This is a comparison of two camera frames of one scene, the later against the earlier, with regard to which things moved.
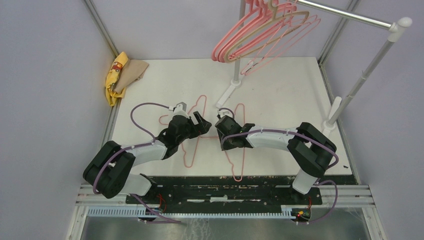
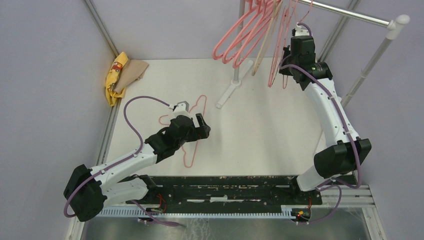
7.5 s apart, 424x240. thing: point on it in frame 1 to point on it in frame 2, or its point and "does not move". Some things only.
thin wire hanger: [292, 31] to [271, 84]
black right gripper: [227, 146] to [286, 53]
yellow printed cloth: [112, 78] does not move
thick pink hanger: [257, 20] to [235, 64]
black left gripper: [202, 126] does not move
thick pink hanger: [238, 33] to [225, 62]
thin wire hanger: [291, 26] to [279, 46]
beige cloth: [132, 71] does not move
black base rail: [232, 191] does not move
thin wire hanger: [243, 148] to [299, 21]
